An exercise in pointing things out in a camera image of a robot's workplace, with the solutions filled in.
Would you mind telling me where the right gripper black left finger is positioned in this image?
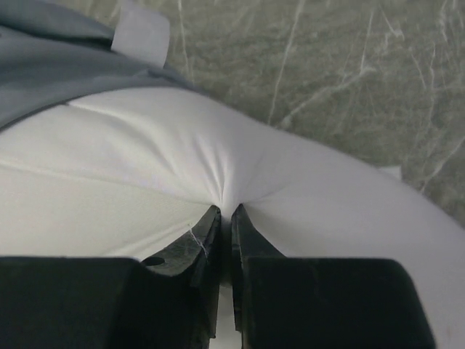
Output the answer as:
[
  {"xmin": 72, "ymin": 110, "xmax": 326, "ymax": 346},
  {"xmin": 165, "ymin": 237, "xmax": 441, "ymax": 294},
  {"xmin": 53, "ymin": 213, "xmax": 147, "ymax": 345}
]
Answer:
[{"xmin": 1, "ymin": 206, "xmax": 221, "ymax": 348}]

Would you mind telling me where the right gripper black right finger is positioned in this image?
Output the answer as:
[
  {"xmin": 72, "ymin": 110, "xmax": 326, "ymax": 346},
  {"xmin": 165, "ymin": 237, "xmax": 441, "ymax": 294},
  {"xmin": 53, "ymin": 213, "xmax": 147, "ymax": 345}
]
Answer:
[{"xmin": 231, "ymin": 206, "xmax": 436, "ymax": 348}]

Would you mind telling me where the white pillow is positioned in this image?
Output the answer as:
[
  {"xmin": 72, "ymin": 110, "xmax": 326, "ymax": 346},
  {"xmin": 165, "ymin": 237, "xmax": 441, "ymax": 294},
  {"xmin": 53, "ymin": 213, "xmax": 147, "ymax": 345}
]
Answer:
[{"xmin": 1, "ymin": 88, "xmax": 464, "ymax": 348}]

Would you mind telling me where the grey pillowcase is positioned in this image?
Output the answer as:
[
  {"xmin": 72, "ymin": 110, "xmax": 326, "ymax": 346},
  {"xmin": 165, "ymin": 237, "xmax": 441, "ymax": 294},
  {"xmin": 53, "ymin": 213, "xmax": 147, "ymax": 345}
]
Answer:
[{"xmin": 1, "ymin": 1, "xmax": 199, "ymax": 129}]

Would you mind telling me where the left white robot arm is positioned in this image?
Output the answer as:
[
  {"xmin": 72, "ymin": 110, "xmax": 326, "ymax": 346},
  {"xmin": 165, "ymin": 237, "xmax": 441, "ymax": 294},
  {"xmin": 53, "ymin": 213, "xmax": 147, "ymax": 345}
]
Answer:
[{"xmin": 111, "ymin": 1, "xmax": 171, "ymax": 68}]

